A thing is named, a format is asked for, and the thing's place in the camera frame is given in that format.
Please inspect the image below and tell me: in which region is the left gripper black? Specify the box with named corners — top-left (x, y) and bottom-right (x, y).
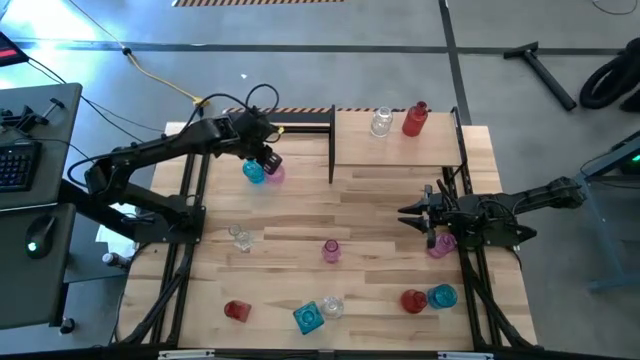
top-left (227, 110), bottom-right (284, 176)

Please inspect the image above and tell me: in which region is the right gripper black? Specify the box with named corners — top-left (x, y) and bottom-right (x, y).
top-left (398, 185), bottom-right (469, 250)

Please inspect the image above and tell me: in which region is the pink ribbed carafe vase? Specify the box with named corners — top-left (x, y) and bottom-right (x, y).
top-left (264, 164), bottom-right (287, 185)

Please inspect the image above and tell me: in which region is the blue diamond-cut bottle vase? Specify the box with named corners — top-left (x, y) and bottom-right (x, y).
top-left (426, 283), bottom-right (459, 311)

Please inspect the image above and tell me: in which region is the clear faceted glass vase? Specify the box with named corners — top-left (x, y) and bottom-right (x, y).
top-left (228, 223), bottom-right (255, 253)

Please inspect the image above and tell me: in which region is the red bulbous glass vase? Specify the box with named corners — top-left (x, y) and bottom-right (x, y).
top-left (399, 288), bottom-right (429, 315)

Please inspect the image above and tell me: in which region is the red ribbed bottle vase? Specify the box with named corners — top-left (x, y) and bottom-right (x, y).
top-left (401, 100), bottom-right (430, 138)

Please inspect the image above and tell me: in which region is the pink diamond-pattern carafe vase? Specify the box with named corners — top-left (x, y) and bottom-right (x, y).
top-left (320, 238), bottom-right (343, 265)

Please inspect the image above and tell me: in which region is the clear round glass vase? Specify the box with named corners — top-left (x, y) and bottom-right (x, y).
top-left (369, 105), bottom-right (394, 139)

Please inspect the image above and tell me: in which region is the clear squat ribbed vase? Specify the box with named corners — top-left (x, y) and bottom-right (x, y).
top-left (319, 295), bottom-right (346, 320)

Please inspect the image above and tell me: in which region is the blue square cut-glass vase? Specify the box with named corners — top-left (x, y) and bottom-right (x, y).
top-left (292, 300), bottom-right (326, 336)

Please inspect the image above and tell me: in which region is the blue small round vase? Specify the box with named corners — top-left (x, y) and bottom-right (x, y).
top-left (242, 158), bottom-right (266, 185)

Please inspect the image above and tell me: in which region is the pink ribbed bottle vase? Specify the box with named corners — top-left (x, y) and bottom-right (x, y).
top-left (426, 232), bottom-right (458, 260)

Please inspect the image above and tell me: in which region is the black plate hazard-striped edge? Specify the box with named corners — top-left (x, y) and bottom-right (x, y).
top-left (222, 106), bottom-right (434, 125)

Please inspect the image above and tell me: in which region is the red square glass vase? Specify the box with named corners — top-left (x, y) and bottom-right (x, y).
top-left (223, 299), bottom-right (253, 324)

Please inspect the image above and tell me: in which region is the blue-grey metal table stand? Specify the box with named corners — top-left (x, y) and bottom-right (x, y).
top-left (549, 130), bottom-right (640, 294)

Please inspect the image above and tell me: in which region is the white paper sheet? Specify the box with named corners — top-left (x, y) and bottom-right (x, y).
top-left (94, 202), bottom-right (144, 259)

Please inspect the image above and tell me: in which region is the small bottle white cap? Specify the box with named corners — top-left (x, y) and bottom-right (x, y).
top-left (101, 252), bottom-right (132, 271)

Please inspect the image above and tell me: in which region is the green-lit black device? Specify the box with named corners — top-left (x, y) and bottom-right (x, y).
top-left (617, 149), bottom-right (640, 176)

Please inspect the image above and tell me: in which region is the grey desk top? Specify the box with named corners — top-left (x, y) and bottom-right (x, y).
top-left (0, 82), bottom-right (84, 211)
top-left (0, 202), bottom-right (77, 331)

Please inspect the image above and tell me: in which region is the black computer mouse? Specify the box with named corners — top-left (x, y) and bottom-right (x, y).
top-left (23, 214), bottom-right (58, 260)

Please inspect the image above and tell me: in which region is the black desk clamp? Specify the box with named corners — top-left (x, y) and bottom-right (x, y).
top-left (0, 97), bottom-right (66, 136)

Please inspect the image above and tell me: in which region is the black keyboard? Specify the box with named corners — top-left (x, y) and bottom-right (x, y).
top-left (0, 140), bottom-right (44, 194)

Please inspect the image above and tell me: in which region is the dark screen red stripe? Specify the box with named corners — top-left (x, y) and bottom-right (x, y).
top-left (0, 30), bottom-right (30, 69)

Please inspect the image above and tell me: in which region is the wooden shelf black metal frame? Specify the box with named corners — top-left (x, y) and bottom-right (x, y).
top-left (327, 103), bottom-right (471, 186)

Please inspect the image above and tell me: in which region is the yellow extension cable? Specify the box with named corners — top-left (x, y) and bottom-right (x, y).
top-left (67, 0), bottom-right (211, 109)

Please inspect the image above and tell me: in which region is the silver aluminium bracket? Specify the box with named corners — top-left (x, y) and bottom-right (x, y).
top-left (437, 351), bottom-right (495, 360)
top-left (158, 349), bottom-right (216, 360)

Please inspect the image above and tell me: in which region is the thin black floor cable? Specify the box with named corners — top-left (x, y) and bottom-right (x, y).
top-left (591, 0), bottom-right (632, 15)

